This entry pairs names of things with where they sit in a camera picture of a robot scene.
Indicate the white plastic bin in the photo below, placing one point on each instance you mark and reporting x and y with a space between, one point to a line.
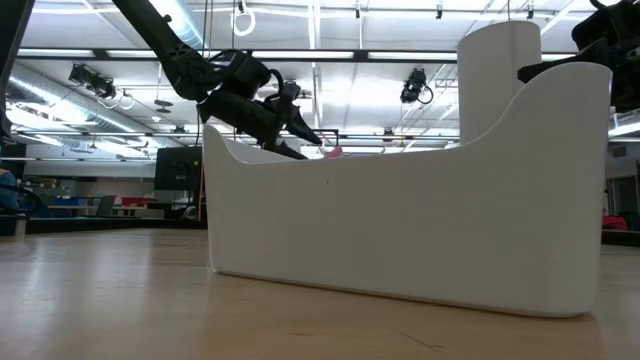
400 225

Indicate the black cabinet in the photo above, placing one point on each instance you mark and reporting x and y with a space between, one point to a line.
177 170

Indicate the grey chair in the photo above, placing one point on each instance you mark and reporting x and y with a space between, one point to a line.
106 205

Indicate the person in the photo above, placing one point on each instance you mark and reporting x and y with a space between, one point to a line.
6 195

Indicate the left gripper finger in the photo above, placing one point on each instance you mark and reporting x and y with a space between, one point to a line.
305 130
290 150

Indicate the black overhead light bar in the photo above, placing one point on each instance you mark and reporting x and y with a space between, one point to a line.
360 55

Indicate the red background object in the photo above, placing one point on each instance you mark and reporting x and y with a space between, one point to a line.
614 223

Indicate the silver ventilation duct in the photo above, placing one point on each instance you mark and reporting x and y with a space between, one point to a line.
60 100
185 25

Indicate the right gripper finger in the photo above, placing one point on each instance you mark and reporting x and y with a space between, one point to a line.
575 56

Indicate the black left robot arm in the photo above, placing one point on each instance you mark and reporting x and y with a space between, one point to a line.
170 50

